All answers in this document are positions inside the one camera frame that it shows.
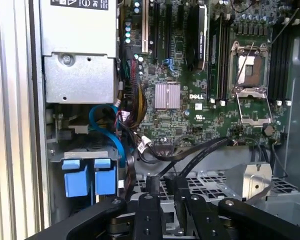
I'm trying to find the black RAM slot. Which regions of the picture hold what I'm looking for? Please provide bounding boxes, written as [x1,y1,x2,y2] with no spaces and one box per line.
[274,27,282,106]
[223,17,233,102]
[280,27,288,103]
[218,17,227,106]
[269,27,277,102]
[285,27,293,106]

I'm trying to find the thin wires with white tags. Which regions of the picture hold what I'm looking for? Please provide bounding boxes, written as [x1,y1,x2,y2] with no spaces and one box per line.
[114,109,153,156]

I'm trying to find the braided power cable bundle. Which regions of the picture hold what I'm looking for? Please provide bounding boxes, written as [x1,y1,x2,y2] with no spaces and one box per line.
[121,46,149,133]

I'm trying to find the black expansion slot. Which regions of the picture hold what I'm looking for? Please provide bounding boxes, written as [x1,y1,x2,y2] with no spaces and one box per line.
[151,0,161,65]
[164,2,174,62]

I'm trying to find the blue board connector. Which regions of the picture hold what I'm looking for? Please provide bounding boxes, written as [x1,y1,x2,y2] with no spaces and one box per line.
[164,57,179,76]

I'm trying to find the green motherboard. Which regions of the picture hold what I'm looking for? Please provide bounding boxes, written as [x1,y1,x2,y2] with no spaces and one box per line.
[117,0,295,161]

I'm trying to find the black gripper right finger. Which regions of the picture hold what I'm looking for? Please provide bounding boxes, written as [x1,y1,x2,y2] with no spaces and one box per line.
[175,177,300,240]

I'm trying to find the round coin battery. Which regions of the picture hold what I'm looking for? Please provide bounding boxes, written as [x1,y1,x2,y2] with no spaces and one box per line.
[263,124,276,137]

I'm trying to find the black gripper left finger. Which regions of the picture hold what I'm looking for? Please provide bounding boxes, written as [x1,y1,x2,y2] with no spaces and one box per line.
[24,175,165,240]

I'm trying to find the CPU socket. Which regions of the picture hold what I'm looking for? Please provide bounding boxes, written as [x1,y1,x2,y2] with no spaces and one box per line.
[229,41,270,89]

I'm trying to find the blue plastic bay carrier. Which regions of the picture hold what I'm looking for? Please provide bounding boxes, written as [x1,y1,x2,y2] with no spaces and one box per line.
[61,157,118,199]

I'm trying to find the bent silver metal bracket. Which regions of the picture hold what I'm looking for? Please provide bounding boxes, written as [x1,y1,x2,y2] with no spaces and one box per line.
[225,161,275,201]

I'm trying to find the metal socket cover frame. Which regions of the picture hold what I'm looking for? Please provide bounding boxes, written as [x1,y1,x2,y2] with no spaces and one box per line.
[235,87,274,128]

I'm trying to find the green RAM stick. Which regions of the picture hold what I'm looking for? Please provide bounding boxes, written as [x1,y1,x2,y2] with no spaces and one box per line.
[207,14,220,101]

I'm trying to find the black graphics card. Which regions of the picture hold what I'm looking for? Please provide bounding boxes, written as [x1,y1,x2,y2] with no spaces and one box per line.
[186,2,209,72]

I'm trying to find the silver power supply unit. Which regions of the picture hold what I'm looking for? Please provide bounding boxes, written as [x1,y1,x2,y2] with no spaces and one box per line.
[39,0,121,105]

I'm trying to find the thin metal locking lever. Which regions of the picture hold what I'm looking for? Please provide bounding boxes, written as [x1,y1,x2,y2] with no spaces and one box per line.
[234,42,256,85]
[270,7,300,45]

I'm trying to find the black disk wire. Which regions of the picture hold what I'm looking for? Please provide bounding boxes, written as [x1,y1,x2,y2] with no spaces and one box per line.
[137,136,232,193]
[177,139,235,179]

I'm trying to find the blue flat data cable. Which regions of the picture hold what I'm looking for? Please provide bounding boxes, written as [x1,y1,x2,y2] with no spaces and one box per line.
[88,104,127,173]

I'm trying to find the beige expansion slot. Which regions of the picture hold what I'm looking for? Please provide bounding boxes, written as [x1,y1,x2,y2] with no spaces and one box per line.
[141,0,150,54]

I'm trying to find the black open PC case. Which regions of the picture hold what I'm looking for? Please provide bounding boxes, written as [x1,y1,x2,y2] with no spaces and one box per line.
[27,0,300,240]

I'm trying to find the silver chipset heatsink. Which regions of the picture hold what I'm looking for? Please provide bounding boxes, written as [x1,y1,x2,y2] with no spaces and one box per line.
[154,83,181,110]

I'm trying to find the metal disk bay cage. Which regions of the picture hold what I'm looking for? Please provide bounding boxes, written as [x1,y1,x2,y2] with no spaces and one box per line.
[46,143,300,240]

